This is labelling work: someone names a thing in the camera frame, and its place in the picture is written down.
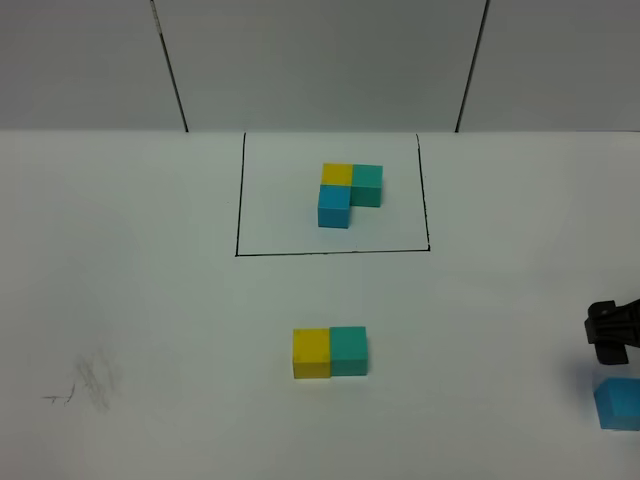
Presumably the yellow template cube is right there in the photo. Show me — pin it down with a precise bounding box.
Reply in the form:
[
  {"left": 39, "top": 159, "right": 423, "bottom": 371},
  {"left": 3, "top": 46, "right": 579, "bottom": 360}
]
[{"left": 321, "top": 163, "right": 353, "bottom": 187}]

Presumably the white template sheet black outline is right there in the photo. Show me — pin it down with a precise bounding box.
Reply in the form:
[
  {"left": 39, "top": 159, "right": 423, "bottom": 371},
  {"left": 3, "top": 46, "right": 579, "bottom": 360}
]
[{"left": 238, "top": 133, "right": 430, "bottom": 256}]

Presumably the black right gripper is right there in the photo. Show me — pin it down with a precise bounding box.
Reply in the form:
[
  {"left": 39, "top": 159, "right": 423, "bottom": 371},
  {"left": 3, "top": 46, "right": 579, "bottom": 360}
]
[{"left": 585, "top": 300, "right": 639, "bottom": 364}]

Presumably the blue template cube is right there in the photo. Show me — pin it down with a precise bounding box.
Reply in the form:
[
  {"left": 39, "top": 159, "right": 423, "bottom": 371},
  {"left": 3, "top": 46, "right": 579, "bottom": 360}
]
[{"left": 317, "top": 185, "right": 351, "bottom": 229}]

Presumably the green template cube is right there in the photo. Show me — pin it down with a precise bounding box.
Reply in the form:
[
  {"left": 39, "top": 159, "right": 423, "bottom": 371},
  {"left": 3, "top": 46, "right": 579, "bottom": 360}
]
[{"left": 350, "top": 164, "right": 383, "bottom": 208}]

